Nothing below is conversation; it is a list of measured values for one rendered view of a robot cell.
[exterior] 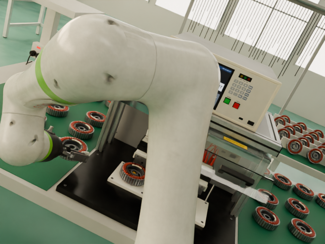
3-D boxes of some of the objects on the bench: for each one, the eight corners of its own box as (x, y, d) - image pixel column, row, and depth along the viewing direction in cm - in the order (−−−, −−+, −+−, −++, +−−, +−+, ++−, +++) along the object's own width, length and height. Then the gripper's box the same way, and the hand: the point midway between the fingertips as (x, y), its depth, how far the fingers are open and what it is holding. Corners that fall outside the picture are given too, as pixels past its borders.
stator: (42, 104, 154) (43, 98, 153) (65, 107, 160) (66, 101, 159) (46, 116, 146) (48, 109, 144) (69, 118, 152) (71, 112, 151)
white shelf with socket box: (53, 97, 167) (75, 12, 149) (-7, 69, 170) (8, -18, 153) (84, 84, 199) (105, 13, 182) (33, 60, 202) (49, -12, 185)
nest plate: (203, 228, 113) (204, 225, 113) (166, 209, 115) (167, 206, 114) (207, 205, 127) (208, 202, 127) (173, 189, 129) (175, 186, 128)
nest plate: (143, 198, 116) (144, 195, 115) (107, 180, 117) (108, 178, 116) (154, 178, 129) (155, 176, 129) (121, 163, 131) (122, 160, 130)
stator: (93, 114, 165) (95, 108, 164) (110, 124, 163) (112, 118, 161) (80, 119, 155) (81, 113, 154) (98, 129, 153) (100, 123, 151)
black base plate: (231, 279, 100) (234, 274, 99) (55, 190, 105) (56, 185, 105) (234, 199, 143) (236, 195, 142) (109, 140, 149) (110, 135, 148)
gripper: (85, 152, 92) (105, 153, 114) (18, 117, 95) (50, 125, 117) (74, 175, 91) (96, 172, 113) (7, 140, 94) (41, 144, 116)
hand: (71, 148), depth 113 cm, fingers closed on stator, 11 cm apart
